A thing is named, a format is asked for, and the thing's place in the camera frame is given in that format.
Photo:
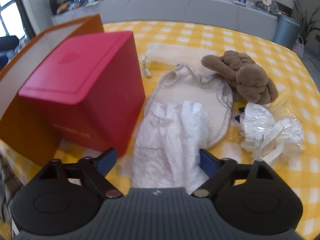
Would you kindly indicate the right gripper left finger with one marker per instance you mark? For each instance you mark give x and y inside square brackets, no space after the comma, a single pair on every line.
[94,170]

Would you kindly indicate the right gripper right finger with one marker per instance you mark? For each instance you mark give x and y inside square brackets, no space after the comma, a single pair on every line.
[219,172]

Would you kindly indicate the white cloth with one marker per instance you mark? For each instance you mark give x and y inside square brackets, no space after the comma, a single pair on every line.
[167,147]

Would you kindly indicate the clear plastic bag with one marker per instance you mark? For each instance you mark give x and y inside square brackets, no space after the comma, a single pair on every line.
[270,135]

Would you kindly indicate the red cube box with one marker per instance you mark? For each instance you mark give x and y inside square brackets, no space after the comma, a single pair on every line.
[90,90]

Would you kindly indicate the orange cardboard box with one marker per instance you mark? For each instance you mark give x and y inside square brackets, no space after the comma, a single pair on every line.
[21,129]

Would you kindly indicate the brown knotted plush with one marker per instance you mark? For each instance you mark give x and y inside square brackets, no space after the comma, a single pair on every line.
[241,72]

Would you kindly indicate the pink woven small bag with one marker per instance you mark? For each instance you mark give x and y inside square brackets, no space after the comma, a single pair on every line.
[299,46]

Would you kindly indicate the grey blue trash bin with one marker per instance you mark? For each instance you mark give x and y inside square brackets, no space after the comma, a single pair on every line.
[286,31]

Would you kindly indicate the bread loaf on console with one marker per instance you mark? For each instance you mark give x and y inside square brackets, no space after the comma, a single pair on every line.
[64,7]

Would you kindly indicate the green leafy floor plant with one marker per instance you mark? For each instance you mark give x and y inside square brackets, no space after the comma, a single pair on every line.
[308,22]

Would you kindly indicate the white marble tv console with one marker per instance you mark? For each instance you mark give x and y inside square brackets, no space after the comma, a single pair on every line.
[220,13]

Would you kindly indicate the cream drawstring bag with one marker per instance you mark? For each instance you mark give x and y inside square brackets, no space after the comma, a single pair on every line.
[198,85]

